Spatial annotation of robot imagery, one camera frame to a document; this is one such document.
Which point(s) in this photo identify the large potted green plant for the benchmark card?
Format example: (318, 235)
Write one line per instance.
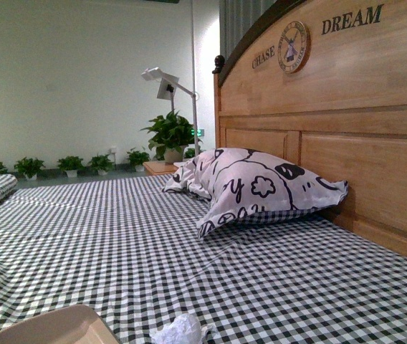
(172, 134)

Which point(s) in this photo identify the light grey curtain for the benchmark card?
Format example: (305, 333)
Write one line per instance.
(241, 22)

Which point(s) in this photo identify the wooden bed headboard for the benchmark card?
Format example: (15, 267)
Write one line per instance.
(342, 116)

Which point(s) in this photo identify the crumpled white paper trash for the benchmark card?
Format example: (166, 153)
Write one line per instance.
(186, 328)

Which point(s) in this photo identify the black white checkered bedsheet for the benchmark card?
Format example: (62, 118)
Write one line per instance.
(131, 253)

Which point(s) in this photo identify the black white cartoon pillow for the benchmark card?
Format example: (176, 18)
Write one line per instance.
(245, 186)

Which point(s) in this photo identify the round windmill emblem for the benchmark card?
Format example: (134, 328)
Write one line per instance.
(293, 47)

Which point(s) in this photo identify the far wooden nightstand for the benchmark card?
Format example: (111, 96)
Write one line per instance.
(154, 168)

